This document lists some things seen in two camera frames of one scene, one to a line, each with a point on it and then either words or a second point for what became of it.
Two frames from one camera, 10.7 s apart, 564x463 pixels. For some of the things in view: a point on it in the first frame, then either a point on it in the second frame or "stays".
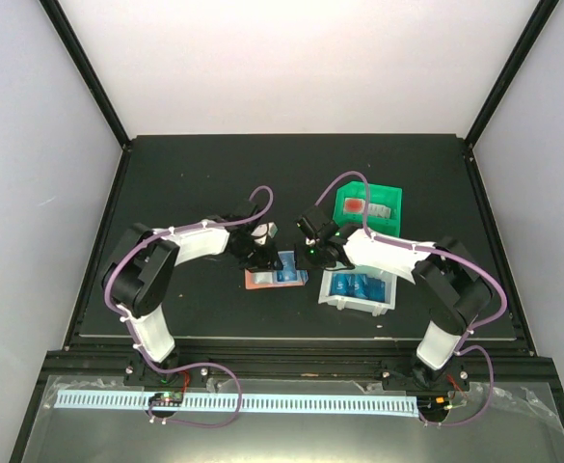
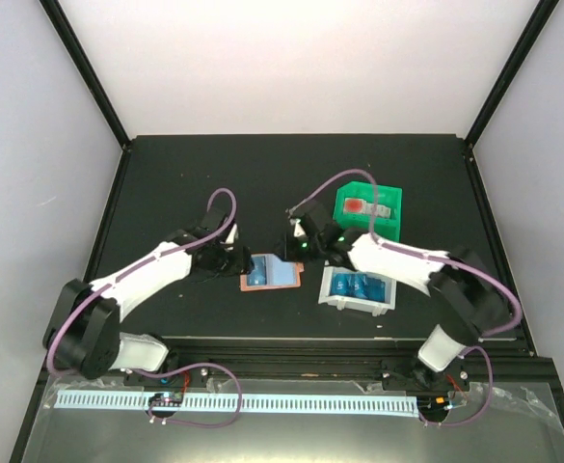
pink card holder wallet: (262, 278) stays
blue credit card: (288, 273) → (258, 275)
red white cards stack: (357, 206) stays
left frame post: (74, 44) stays
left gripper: (267, 262) → (242, 262)
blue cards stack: (357, 285) stays
